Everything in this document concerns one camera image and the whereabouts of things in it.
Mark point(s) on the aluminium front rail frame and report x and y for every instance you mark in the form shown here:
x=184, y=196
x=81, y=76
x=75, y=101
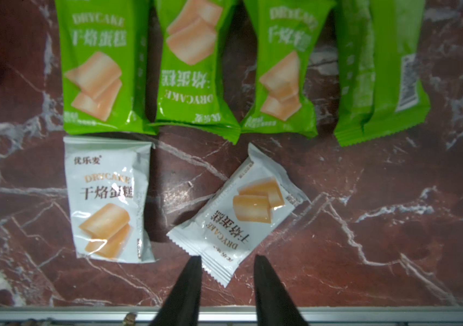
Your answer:
x=236, y=315

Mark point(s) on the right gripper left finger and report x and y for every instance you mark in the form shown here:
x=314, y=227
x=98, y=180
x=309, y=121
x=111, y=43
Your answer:
x=183, y=303

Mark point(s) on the white cookie packet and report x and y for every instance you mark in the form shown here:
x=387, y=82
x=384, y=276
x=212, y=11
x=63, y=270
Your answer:
x=252, y=203
x=107, y=182

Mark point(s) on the green cookie packet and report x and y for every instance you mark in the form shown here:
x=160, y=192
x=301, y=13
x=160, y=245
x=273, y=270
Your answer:
x=381, y=91
x=190, y=91
x=287, y=32
x=103, y=48

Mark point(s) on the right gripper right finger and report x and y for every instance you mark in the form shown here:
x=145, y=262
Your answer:
x=272, y=302

